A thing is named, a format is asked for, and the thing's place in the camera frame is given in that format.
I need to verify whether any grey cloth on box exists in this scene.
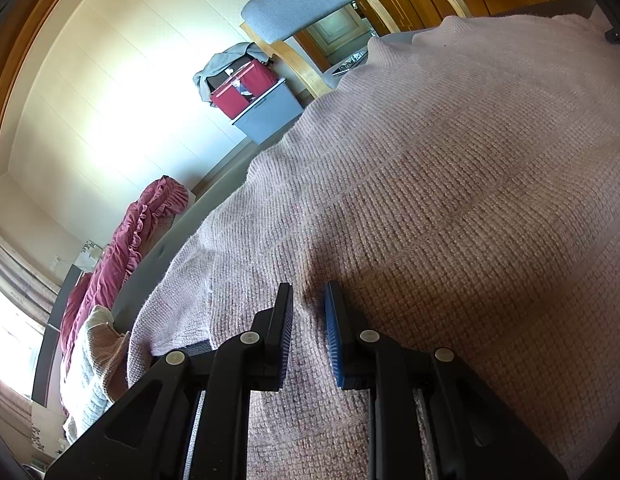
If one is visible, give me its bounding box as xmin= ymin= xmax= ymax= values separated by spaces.
xmin=193 ymin=42 xmax=270 ymax=104

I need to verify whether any grey plastic bin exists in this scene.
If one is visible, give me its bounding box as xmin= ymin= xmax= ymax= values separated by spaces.
xmin=232 ymin=78 xmax=304 ymax=144

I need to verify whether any white knit folded garment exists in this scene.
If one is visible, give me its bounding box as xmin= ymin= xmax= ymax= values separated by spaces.
xmin=60 ymin=306 xmax=130 ymax=444

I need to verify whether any pink ruffled bedding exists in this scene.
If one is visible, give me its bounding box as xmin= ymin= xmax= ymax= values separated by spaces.
xmin=60 ymin=176 xmax=190 ymax=368

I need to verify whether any red storage box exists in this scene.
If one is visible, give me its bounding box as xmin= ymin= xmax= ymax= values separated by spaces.
xmin=210 ymin=60 xmax=278 ymax=119

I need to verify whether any grey chair with wooden arms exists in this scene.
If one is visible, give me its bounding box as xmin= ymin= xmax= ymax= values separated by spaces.
xmin=240 ymin=0 xmax=470 ymax=98

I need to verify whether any smartphone on chair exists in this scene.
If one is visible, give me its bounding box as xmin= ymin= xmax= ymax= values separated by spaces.
xmin=332 ymin=48 xmax=368 ymax=77

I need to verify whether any striped curtain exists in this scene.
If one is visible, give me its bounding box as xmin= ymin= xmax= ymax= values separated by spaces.
xmin=0 ymin=235 xmax=60 ymax=326

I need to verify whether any pink knit sweater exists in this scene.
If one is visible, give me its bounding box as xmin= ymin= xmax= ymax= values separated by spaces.
xmin=127 ymin=15 xmax=620 ymax=479

